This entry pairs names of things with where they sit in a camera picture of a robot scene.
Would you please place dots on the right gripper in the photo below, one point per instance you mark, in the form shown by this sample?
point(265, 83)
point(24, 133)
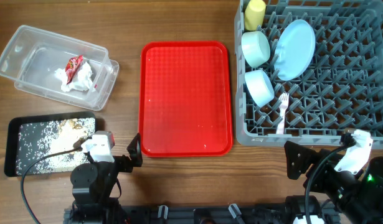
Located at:
point(308, 157)

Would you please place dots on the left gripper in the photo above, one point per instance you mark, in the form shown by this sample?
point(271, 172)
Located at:
point(134, 149)

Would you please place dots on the white plastic fork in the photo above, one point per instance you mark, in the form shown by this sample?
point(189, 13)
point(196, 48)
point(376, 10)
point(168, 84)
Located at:
point(284, 102)

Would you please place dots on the white napkin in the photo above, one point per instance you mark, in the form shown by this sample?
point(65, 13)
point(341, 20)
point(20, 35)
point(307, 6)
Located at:
point(82, 81)

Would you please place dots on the light blue bowl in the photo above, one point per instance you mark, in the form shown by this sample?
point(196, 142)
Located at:
point(259, 87)

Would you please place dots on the red snack wrapper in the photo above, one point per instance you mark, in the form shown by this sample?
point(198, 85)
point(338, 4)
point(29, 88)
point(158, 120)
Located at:
point(72, 67)

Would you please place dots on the light blue plate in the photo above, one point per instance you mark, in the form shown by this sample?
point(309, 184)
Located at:
point(295, 50)

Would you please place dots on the green bowl with food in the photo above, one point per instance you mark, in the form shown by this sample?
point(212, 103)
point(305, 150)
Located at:
point(255, 48)

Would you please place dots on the yellow plastic cup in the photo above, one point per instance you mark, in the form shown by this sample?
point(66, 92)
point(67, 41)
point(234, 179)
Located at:
point(254, 14)

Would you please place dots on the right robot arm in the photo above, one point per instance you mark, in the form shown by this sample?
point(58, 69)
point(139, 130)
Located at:
point(357, 194)

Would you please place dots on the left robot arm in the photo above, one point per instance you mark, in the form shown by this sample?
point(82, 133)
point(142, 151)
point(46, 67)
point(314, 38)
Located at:
point(93, 181)

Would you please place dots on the grey dishwasher rack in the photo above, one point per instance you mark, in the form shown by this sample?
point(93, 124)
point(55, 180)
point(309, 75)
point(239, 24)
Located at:
point(341, 88)

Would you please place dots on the spilled rice food waste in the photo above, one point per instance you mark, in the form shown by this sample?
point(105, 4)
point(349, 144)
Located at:
point(36, 140)

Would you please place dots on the clear plastic waste bin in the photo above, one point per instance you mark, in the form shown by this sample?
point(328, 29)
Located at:
point(33, 55)

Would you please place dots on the red serving tray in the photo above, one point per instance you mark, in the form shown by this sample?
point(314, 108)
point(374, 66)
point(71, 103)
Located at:
point(185, 105)

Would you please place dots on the black plastic tray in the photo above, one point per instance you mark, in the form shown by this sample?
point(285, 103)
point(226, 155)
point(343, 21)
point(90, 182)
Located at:
point(13, 130)

